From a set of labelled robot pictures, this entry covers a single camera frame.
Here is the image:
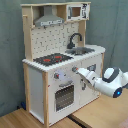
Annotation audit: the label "white cupboard door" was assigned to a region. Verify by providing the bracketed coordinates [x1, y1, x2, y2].
[78, 55, 102, 107]

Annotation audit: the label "red oven knob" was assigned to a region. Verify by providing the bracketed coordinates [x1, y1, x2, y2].
[54, 73, 60, 79]
[72, 67, 78, 73]

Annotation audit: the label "black toy faucet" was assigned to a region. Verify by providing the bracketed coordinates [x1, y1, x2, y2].
[67, 33, 83, 49]

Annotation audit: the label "grey range hood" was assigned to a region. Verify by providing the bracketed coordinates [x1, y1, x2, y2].
[35, 6, 64, 27]

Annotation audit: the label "left red oven knob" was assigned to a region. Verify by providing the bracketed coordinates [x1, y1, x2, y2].
[54, 73, 60, 79]

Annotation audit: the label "right red oven knob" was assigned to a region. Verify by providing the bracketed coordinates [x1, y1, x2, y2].
[72, 67, 78, 73]

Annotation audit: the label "toy microwave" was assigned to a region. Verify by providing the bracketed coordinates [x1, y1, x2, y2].
[67, 4, 89, 21]

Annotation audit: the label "wooden toy kitchen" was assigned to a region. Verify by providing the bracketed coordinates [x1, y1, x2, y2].
[22, 2, 105, 128]

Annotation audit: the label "toy oven door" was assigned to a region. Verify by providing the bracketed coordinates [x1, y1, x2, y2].
[55, 80, 75, 112]

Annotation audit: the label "grey toy sink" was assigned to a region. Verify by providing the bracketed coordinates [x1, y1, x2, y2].
[65, 47, 95, 55]

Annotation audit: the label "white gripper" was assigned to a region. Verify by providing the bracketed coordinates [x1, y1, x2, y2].
[78, 68, 98, 84]

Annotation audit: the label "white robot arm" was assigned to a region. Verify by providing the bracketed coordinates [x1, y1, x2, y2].
[77, 67, 128, 98]

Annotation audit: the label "black stovetop red burners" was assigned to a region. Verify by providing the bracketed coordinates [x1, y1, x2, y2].
[34, 53, 71, 66]

